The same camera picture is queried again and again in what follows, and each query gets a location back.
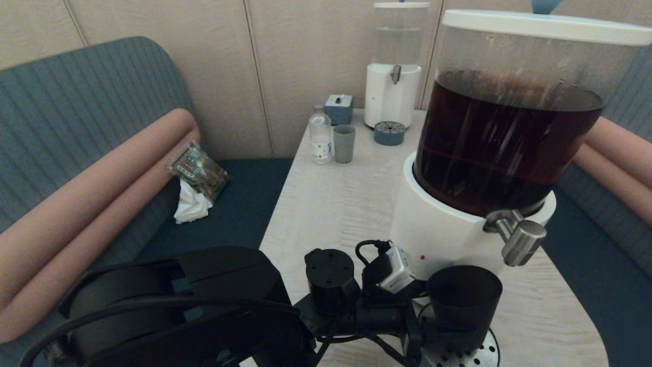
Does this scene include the black tapered cup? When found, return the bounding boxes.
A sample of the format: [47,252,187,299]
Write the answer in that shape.
[427,265,503,352]

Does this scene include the black camera cable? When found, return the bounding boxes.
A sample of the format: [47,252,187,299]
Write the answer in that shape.
[355,240,390,267]

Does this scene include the white crumpled tissue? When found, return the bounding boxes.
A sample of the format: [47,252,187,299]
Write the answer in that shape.
[173,177,213,225]

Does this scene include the blue-grey square box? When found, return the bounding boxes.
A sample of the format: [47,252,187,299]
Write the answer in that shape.
[324,94,354,126]

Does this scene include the grey plastic cup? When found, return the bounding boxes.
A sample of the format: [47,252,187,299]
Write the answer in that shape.
[333,125,356,164]

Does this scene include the small blue-grey drip tray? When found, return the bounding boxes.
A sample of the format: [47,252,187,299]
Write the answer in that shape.
[374,121,406,146]

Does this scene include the dark teal seat cushion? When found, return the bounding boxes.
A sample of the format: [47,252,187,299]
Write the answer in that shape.
[135,158,295,266]
[540,186,652,367]

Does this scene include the small water drink dispenser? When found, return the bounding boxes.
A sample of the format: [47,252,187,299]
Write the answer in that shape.
[364,0,431,129]

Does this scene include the silver dispenser tap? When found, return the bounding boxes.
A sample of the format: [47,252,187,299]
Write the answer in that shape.
[483,209,548,267]

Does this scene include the clear plastic water bottle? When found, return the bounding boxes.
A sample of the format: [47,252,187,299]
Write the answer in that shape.
[309,104,334,165]

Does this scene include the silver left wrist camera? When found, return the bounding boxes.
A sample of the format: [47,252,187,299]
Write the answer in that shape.
[378,246,416,294]

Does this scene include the green printed snack packet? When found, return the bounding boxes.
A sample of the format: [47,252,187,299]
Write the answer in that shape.
[166,141,231,202]

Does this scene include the large blue-grey drip tray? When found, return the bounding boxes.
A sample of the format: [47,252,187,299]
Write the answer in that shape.
[410,301,501,367]

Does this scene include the salmon pink bolster cushion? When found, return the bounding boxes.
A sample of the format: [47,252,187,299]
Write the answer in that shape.
[586,117,652,189]
[0,108,198,311]
[573,144,652,227]
[0,127,202,343]

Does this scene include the large tea drink dispenser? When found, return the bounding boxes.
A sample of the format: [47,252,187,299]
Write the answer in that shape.
[390,0,652,282]

